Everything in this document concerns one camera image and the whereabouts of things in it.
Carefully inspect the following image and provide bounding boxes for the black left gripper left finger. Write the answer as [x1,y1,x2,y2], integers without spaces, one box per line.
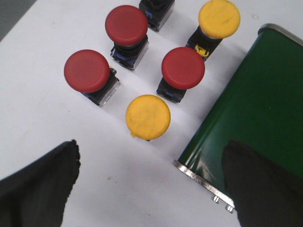
[0,140,80,227]

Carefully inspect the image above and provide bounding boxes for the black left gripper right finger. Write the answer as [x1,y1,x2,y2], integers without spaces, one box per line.
[222,140,303,227]

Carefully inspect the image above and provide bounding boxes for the green conveyor belt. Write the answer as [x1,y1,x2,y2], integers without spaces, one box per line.
[173,24,303,212]

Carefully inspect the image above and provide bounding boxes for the red push button left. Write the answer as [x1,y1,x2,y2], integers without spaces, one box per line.
[64,49,120,106]

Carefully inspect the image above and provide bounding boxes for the red push button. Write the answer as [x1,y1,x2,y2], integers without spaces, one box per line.
[64,49,120,106]
[156,47,205,103]
[105,5,149,70]

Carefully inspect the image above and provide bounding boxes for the yellow push button front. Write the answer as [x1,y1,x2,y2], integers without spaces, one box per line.
[125,95,171,141]

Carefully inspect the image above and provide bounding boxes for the yellow push button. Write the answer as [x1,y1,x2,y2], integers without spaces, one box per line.
[125,95,171,141]
[186,0,241,60]

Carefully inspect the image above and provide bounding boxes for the red push button right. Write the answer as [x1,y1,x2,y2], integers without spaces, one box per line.
[156,47,205,103]

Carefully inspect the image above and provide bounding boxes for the yellow push button back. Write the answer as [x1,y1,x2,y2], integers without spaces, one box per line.
[186,0,241,60]

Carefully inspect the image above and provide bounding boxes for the red push button top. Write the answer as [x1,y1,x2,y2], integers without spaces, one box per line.
[105,5,149,70]

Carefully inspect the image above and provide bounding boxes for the black push button base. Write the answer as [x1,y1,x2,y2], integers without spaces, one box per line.
[139,0,175,32]

